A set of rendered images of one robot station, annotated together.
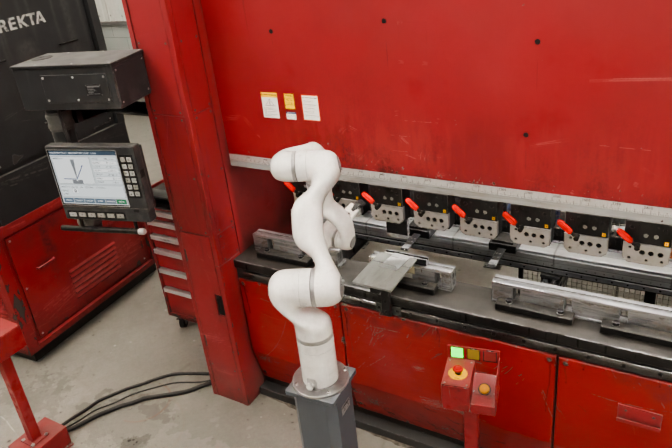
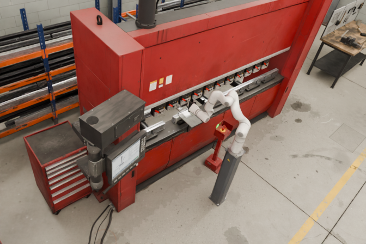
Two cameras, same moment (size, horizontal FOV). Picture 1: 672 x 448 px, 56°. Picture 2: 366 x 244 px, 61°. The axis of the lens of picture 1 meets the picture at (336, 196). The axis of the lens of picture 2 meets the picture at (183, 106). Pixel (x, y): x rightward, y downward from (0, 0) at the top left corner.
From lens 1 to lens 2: 3.51 m
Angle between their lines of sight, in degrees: 67
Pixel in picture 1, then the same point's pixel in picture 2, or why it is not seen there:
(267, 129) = (149, 95)
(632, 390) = not seen: hidden behind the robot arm
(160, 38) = (136, 80)
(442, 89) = (209, 56)
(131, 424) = not seen: outside the picture
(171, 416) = (121, 232)
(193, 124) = not seen: hidden behind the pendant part
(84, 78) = (134, 115)
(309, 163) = (235, 96)
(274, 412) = (144, 195)
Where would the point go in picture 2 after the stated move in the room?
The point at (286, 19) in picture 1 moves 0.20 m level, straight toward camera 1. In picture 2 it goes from (168, 52) to (187, 56)
